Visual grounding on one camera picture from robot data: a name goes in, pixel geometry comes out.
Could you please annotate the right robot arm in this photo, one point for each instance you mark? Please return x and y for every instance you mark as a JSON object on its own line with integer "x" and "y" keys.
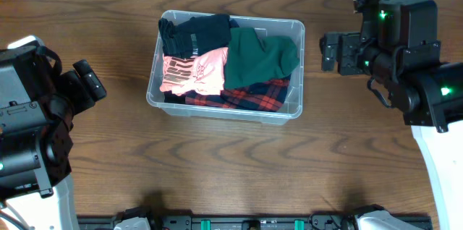
{"x": 398, "y": 48}

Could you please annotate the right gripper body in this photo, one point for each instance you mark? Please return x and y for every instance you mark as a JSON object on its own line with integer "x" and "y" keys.
{"x": 361, "y": 56}

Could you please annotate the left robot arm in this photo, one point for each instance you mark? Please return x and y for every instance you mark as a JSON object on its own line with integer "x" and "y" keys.
{"x": 38, "y": 104}

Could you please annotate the red navy plaid shirt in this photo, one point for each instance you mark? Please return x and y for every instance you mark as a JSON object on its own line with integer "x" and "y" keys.
{"x": 262, "y": 96}

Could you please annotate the black garment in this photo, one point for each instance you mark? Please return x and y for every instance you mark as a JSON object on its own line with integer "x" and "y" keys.
{"x": 197, "y": 36}
{"x": 169, "y": 97}

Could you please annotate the dark green garment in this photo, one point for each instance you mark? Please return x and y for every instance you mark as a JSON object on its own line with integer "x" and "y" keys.
{"x": 252, "y": 60}

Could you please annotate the pink printed t-shirt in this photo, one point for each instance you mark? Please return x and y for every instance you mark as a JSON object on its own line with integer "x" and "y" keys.
{"x": 203, "y": 74}

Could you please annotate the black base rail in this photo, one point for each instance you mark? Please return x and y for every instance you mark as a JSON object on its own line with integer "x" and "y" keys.
{"x": 316, "y": 221}

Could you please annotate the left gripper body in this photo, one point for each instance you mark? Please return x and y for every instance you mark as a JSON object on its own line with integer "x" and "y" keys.
{"x": 89, "y": 80}

